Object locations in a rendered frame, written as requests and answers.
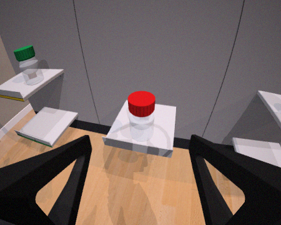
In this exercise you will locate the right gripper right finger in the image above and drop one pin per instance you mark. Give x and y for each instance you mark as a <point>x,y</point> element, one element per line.
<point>259,181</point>

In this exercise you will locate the white bottle with green cap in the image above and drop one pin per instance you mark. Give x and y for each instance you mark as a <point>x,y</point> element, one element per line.
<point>29,65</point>

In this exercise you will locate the clear glass bottle with red cap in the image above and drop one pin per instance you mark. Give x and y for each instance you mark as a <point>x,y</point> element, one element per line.
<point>141,117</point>

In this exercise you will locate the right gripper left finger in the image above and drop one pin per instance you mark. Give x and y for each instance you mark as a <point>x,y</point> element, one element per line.
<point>20,182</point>

